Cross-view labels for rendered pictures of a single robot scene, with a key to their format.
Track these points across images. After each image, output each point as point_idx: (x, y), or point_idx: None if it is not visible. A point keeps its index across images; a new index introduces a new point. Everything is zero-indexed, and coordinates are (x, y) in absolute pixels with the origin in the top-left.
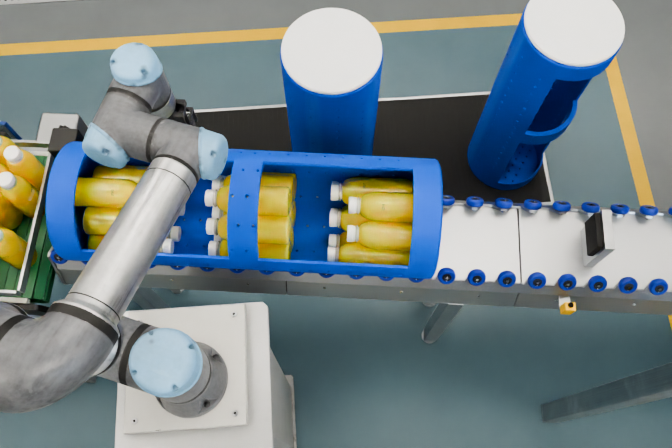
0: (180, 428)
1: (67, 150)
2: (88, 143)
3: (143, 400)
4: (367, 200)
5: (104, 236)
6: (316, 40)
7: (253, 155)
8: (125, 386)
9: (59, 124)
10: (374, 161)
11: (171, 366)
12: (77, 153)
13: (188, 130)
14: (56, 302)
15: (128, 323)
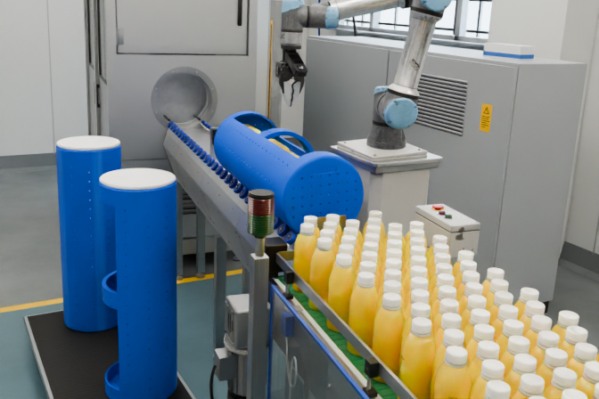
0: (408, 143)
1: (301, 162)
2: (336, 8)
3: (408, 150)
4: (256, 131)
5: None
6: (133, 180)
7: (255, 139)
8: (407, 159)
9: (243, 300)
10: (234, 125)
11: None
12: (300, 158)
13: (312, 4)
14: None
15: (383, 98)
